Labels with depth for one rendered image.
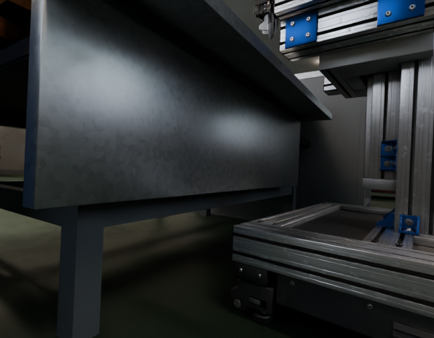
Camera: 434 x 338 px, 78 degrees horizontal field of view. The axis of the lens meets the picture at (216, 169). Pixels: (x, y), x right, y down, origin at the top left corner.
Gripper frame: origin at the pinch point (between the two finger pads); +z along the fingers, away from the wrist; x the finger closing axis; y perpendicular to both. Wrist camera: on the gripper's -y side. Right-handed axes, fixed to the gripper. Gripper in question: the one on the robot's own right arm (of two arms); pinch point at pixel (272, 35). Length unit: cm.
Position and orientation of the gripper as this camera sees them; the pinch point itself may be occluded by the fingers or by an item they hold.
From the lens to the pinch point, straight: 124.1
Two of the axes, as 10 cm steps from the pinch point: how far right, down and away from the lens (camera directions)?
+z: -0.5, 10.0, 0.0
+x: -5.4, -0.3, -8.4
